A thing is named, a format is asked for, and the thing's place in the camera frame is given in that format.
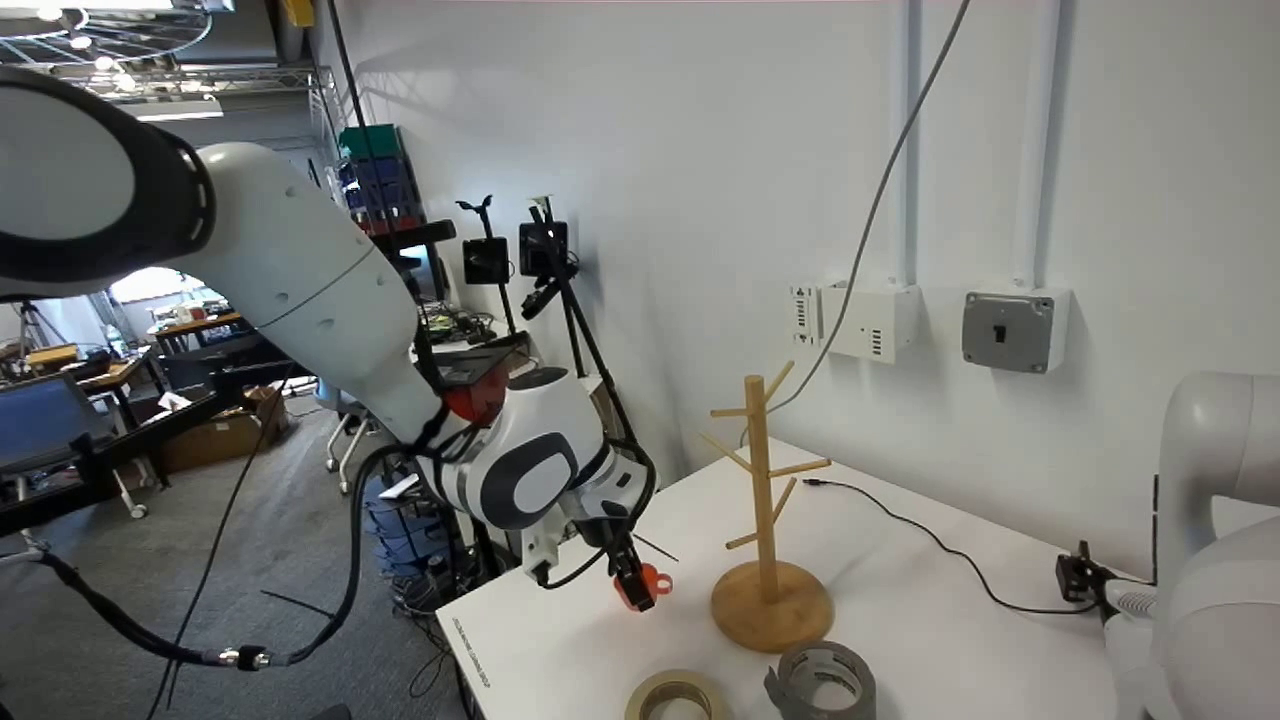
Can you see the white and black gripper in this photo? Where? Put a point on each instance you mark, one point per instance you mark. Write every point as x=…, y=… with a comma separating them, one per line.
x=548, y=461

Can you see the orange plastic cup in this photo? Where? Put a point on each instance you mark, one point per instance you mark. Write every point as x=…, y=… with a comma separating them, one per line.
x=653, y=580

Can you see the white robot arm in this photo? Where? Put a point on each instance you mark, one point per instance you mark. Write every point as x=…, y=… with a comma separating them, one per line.
x=92, y=194

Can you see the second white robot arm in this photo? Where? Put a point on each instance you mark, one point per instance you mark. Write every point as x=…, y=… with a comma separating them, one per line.
x=1200, y=641

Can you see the wooden mug tree stand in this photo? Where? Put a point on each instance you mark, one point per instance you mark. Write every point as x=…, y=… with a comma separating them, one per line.
x=765, y=602

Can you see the beige masking tape roll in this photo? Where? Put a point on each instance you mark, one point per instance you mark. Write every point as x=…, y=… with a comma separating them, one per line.
x=658, y=695

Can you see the grey duct tape roll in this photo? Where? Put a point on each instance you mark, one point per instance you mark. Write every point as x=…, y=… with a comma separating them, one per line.
x=823, y=683

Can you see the black camera on tripod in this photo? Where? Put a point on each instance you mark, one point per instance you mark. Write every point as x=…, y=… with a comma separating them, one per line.
x=532, y=273

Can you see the white wall socket box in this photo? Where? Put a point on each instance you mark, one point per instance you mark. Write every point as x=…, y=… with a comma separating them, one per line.
x=858, y=320

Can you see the grey wall junction box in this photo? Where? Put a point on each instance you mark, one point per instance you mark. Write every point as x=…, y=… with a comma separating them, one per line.
x=1014, y=331

